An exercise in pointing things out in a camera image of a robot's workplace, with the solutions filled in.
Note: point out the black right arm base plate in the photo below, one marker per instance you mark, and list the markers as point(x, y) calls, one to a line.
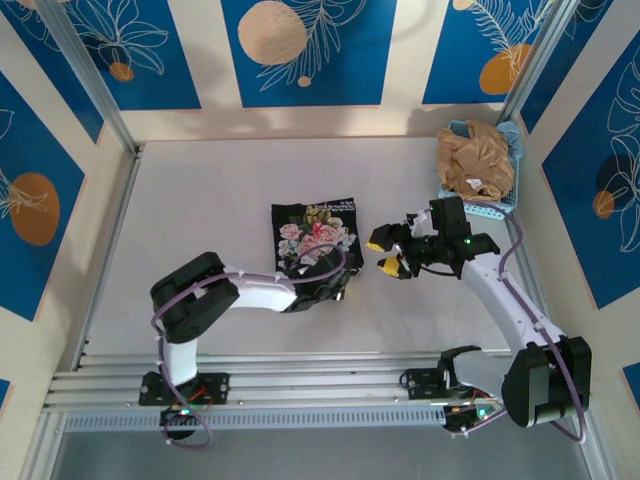
point(420, 382)

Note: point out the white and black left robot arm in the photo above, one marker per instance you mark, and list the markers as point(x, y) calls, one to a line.
point(260, 296)

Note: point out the beige t-shirt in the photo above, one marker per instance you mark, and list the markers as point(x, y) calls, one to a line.
point(475, 155)

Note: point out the light blue plastic basket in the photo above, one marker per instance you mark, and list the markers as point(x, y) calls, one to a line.
point(517, 175)

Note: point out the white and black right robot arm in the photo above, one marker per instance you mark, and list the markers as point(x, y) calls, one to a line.
point(505, 305)

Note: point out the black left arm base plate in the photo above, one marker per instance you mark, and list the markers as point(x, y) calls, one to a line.
point(215, 386)

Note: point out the aluminium frame post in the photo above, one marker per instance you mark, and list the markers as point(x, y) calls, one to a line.
point(90, 75)
point(537, 65)

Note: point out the black floral print t-shirt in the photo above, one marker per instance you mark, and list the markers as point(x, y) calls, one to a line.
point(310, 225)

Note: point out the aluminium frame rail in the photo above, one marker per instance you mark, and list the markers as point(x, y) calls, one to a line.
point(320, 380)

